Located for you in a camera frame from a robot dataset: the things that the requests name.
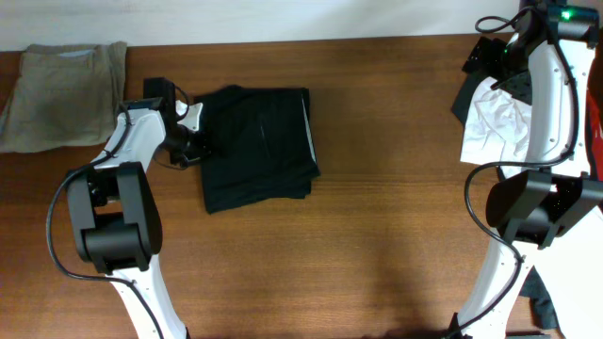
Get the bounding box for white t-shirt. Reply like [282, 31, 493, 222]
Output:
[461, 85, 602, 338]

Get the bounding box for black shorts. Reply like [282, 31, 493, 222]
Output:
[194, 85, 320, 214]

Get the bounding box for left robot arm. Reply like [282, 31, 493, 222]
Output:
[58, 77, 210, 338]

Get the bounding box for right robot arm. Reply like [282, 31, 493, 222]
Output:
[447, 1, 602, 338]

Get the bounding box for black red printed garment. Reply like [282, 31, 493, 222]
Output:
[586, 72, 602, 182]

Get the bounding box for folded khaki shorts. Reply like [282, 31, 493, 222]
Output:
[1, 41, 127, 153]

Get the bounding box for dark grey garment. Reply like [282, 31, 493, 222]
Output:
[519, 267, 559, 330]

